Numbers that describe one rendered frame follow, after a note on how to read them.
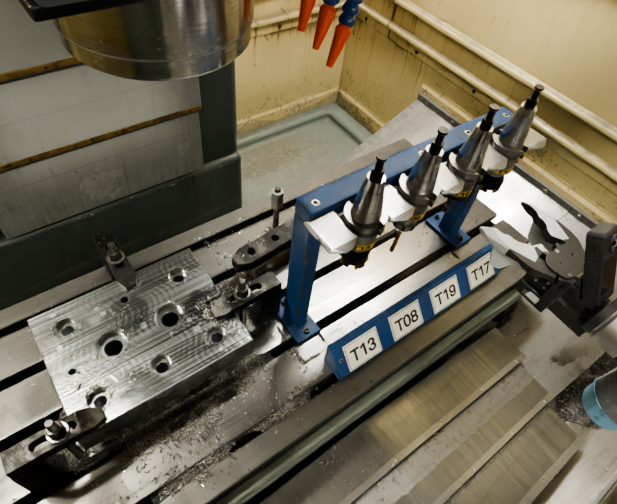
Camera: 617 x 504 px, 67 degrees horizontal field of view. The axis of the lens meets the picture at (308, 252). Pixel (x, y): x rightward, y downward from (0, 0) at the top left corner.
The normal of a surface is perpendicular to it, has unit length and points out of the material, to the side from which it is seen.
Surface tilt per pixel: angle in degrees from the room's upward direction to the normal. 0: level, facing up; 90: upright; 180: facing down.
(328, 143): 0
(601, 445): 17
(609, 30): 90
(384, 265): 0
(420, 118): 24
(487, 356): 7
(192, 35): 90
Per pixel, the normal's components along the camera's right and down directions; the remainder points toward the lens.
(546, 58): -0.80, 0.41
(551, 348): -0.24, -0.40
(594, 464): -0.08, -0.79
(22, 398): 0.10, -0.62
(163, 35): 0.26, 0.77
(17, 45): 0.58, 0.67
